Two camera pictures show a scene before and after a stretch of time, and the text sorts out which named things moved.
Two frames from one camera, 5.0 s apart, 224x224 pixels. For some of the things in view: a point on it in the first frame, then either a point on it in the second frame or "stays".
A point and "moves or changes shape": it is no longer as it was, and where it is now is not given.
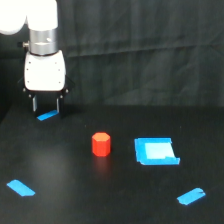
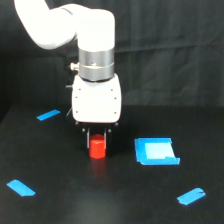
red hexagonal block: [101, 144] moves or changes shape
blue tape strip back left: [47, 115] stays
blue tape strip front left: [20, 188] stays
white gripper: [45, 75] to [96, 102]
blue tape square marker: [155, 151] stays
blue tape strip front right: [191, 196] stays
